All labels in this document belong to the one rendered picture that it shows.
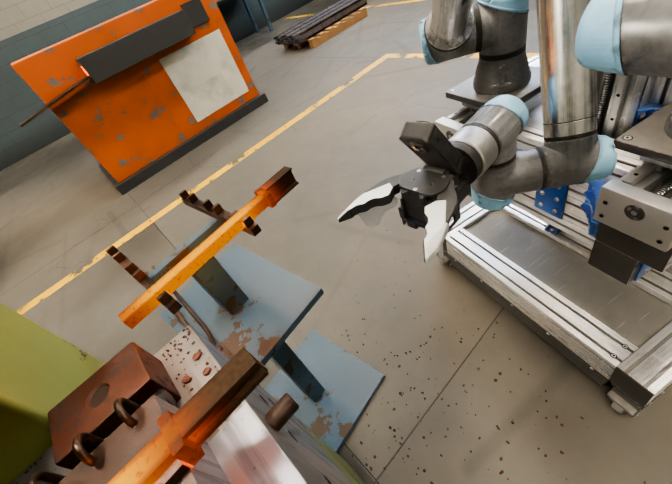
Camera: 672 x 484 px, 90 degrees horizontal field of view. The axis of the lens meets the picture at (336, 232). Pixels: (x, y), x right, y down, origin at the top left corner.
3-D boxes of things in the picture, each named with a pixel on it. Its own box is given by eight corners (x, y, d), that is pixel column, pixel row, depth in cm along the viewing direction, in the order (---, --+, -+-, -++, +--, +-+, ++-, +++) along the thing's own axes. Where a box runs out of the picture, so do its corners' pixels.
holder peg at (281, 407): (291, 396, 47) (283, 388, 45) (303, 409, 45) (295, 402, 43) (269, 420, 45) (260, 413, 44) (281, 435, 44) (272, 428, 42)
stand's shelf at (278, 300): (237, 247, 111) (234, 243, 110) (324, 292, 87) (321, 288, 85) (162, 318, 98) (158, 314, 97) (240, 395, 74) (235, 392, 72)
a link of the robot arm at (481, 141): (498, 129, 49) (448, 122, 54) (482, 146, 47) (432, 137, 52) (497, 171, 54) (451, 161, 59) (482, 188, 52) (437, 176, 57)
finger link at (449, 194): (461, 229, 41) (455, 184, 47) (460, 220, 40) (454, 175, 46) (421, 233, 43) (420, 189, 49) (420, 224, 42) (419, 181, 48)
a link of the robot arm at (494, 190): (540, 207, 61) (546, 156, 54) (474, 217, 64) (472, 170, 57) (527, 181, 66) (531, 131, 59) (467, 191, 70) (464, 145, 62)
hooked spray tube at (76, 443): (120, 441, 39) (75, 423, 35) (130, 470, 36) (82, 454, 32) (112, 449, 39) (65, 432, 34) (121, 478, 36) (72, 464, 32)
